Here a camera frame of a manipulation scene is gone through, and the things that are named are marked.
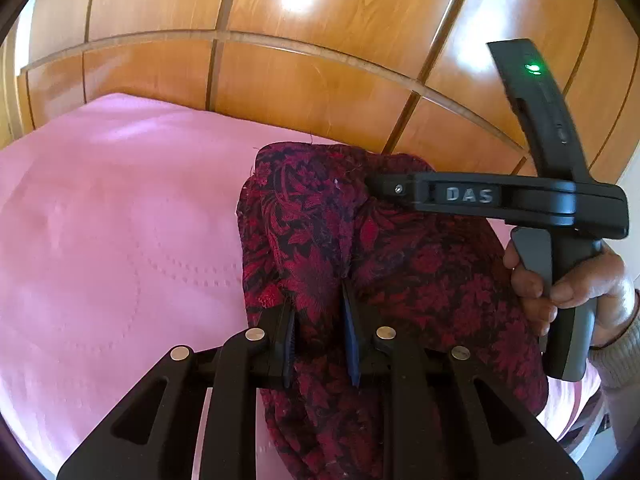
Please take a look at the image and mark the person's right hand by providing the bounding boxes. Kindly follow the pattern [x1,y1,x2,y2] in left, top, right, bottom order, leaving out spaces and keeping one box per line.
[503,243,639,348]

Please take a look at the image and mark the beige sleeve forearm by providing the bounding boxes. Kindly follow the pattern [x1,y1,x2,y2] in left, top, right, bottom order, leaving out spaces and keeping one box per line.
[589,313,640,450]

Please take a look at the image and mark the red floral knit sweater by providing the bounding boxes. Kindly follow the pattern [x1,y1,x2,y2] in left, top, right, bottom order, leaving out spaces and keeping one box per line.
[236,142,548,479]

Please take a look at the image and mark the pink bedspread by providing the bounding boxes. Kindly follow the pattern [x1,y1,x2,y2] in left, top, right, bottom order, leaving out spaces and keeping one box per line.
[0,91,604,480]

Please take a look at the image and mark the wooden panel headboard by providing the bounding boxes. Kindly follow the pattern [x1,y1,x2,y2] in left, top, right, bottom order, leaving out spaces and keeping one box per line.
[1,0,639,182]

